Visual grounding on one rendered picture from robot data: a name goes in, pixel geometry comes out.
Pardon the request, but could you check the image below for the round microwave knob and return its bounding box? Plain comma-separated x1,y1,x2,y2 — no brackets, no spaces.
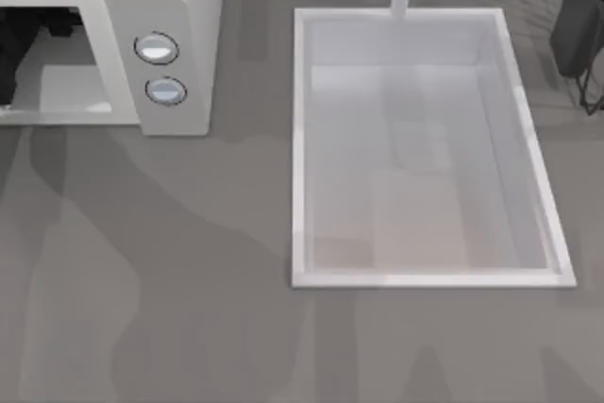
133,29,181,67
143,75,189,108

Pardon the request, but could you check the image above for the pale microwave oven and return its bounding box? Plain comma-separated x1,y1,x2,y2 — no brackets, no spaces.
0,0,223,138

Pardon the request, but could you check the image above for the white sink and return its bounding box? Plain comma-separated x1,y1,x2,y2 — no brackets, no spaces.
289,7,579,291

